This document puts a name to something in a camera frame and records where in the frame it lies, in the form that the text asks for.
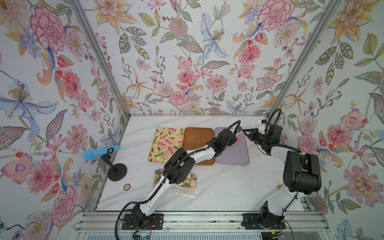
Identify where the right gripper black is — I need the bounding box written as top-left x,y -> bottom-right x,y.
243,128 -> 270,147

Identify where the bag of pink cookies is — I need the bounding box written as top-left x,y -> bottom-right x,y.
233,133 -> 244,147

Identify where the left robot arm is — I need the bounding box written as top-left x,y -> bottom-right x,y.
132,129 -> 240,229

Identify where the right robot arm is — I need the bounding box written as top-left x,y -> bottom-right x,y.
243,126 -> 322,229

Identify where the bag of cream cookies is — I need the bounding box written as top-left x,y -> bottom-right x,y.
175,172 -> 198,199

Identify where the bag of brown cookies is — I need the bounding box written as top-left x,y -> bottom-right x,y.
154,169 -> 164,187

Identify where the lilac plastic tray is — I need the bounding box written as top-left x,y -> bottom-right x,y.
216,132 -> 250,166

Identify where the brown wooden tray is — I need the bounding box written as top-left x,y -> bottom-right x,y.
183,127 -> 215,151

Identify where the floral pattern tray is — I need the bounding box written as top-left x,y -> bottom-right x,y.
148,127 -> 185,164

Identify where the black microphone stand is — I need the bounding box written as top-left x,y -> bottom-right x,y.
102,155 -> 128,182

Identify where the blue microphone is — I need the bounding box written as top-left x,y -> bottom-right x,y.
83,146 -> 121,161

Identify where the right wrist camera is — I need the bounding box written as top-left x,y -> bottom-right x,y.
258,119 -> 268,134

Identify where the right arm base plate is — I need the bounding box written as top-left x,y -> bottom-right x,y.
242,213 -> 287,231

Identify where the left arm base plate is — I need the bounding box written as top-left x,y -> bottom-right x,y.
121,214 -> 164,230

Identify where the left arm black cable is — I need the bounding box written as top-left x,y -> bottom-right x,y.
113,119 -> 243,240

